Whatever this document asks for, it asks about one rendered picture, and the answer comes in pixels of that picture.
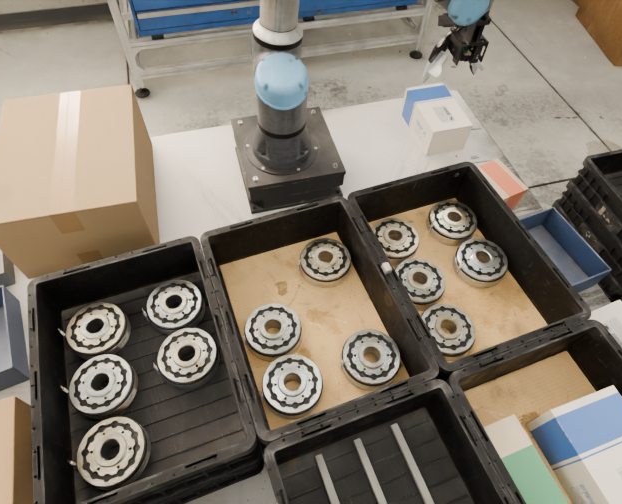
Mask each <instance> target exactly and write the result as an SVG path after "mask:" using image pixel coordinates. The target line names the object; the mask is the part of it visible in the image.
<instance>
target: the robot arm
mask: <svg viewBox="0 0 622 504"><path fill-rule="evenodd" d="M434 1H435V2H437V3H438V4H439V5H441V6H442V7H443V8H444V9H446V11H447V13H443V15H439V16H438V26H443V27H446V28H450V27H454V28H450V31H448V32H447V33H446V34H445V36H444V37H443V38H442V39H441V40H440V41H439V42H438V43H437V44H436V45H435V47H434V48H433V50H432V52H431V54H430V56H429V59H428V62H427V64H426V67H425V70H424V73H423V78H422V82H423V83H424V82H425V81H426V80H427V79H428V77H429V76H430V74H431V75H433V76H434V77H436V78H438V77H440V75H441V74H442V72H443V69H442V66H443V64H444V62H445V61H446V60H447V58H448V53H446V52H445V51H446V50H447V48H448V50H449V51H450V53H451V54H452V56H453V59H452V61H453V62H454V63H455V65H456V66H457V65H458V62H460V61H464V62H467V61H468V62H469V68H470V70H471V72H472V74H473V75H475V73H476V71H477V68H479V69H480V70H481V71H483V67H482V65H481V63H480V62H482V60H483V57H484V55H485V52H486V49H487V47H488V44H489V42H488V40H487V39H486V38H485V37H484V36H483V35H482V32H483V30H484V27H485V25H489V24H490V22H491V18H490V17H489V12H490V10H491V8H492V5H493V3H494V0H434ZM298 11H299V0H260V18H259V19H257V20H256V21H255V22H254V24H253V38H252V42H251V55H252V59H253V68H254V83H255V89H256V101H257V117H258V125H257V128H256V130H255V133H254V136H253V140H252V149H253V153H254V155H255V157H256V158H257V159H258V160H259V161H260V162H261V163H263V164H264V165H266V166H269V167H272V168H277V169H287V168H293V167H296V166H298V165H300V164H302V163H303V162H305V161H306V160H307V158H308V157H309V155H310V153H311V138H310V135H309V132H308V130H307V127H306V110H307V93H308V88H309V79H308V73H307V69H306V67H305V65H304V64H303V63H302V61H301V48H302V38H303V29H302V27H301V25H300V24H299V23H298ZM483 46H485V49H484V52H483V55H482V56H481V51H482V48H483ZM479 61H480V62H479Z"/></svg>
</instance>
